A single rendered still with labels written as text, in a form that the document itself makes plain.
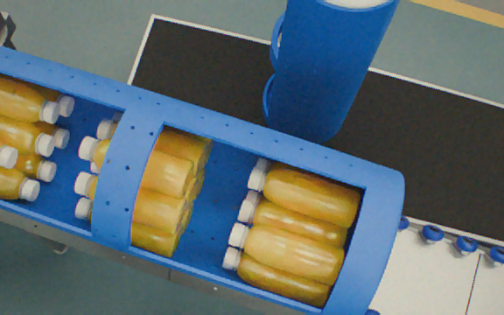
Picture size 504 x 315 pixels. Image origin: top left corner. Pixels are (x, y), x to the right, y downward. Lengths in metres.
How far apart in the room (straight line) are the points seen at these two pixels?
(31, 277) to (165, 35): 0.97
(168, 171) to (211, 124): 0.10
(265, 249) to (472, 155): 1.36
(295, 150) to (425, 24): 1.68
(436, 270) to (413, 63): 1.35
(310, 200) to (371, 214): 0.14
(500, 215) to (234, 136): 1.41
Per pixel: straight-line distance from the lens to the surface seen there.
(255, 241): 1.08
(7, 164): 1.20
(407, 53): 2.57
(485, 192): 2.30
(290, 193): 1.10
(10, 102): 1.21
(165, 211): 1.09
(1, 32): 1.77
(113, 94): 1.09
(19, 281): 2.32
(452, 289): 1.35
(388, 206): 1.02
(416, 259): 1.34
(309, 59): 1.62
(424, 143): 2.28
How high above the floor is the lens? 2.19
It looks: 75 degrees down
